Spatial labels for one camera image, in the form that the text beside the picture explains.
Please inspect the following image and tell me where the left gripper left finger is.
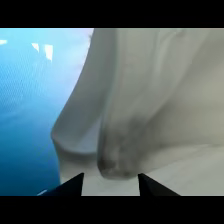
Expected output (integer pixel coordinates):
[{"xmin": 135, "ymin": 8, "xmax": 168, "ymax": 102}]
[{"xmin": 47, "ymin": 172, "xmax": 85, "ymax": 197}]

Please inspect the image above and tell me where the white garment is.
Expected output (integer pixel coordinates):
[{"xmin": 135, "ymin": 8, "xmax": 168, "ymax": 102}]
[{"xmin": 50, "ymin": 27, "xmax": 224, "ymax": 197}]

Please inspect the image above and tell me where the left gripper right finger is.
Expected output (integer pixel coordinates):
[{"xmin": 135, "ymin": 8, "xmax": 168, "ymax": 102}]
[{"xmin": 137, "ymin": 172, "xmax": 181, "ymax": 197}]

